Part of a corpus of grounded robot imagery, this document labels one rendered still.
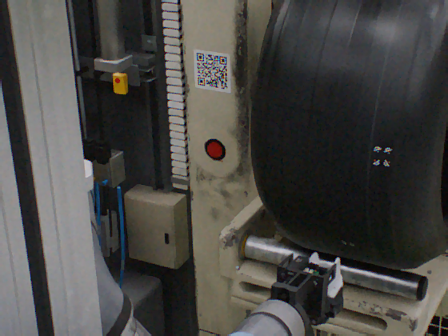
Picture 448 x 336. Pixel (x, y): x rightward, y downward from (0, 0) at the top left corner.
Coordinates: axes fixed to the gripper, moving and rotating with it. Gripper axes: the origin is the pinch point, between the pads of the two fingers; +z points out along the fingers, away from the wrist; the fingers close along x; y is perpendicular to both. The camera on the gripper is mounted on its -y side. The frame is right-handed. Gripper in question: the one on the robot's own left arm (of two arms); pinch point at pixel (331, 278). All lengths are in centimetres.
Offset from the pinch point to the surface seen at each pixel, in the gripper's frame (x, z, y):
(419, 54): -8.3, 6.1, 35.4
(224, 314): 32, 28, -29
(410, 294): -8.4, 17.6, -8.4
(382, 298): -3.2, 19.4, -11.6
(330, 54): 4.5, 4.2, 34.3
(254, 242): 21.9, 18.4, -6.3
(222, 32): 30.8, 20.4, 32.0
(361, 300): 0.0, 17.3, -11.9
